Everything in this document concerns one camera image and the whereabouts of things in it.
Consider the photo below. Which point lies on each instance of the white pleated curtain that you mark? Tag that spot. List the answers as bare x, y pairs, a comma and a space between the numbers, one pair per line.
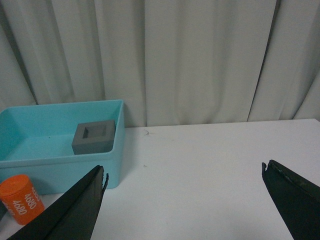
172, 62

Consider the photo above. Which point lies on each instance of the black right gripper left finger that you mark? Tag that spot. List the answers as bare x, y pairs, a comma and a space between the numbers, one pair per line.
73, 215

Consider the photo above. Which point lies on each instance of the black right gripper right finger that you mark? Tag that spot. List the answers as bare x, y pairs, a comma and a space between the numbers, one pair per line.
296, 199

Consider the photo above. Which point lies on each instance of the orange cylinder with white numbers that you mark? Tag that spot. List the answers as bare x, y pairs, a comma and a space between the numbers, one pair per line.
21, 199

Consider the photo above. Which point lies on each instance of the gray block with square hole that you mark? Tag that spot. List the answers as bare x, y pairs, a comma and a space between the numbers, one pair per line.
94, 137

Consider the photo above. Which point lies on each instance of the light blue plastic box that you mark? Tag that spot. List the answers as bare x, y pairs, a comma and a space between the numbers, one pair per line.
36, 140

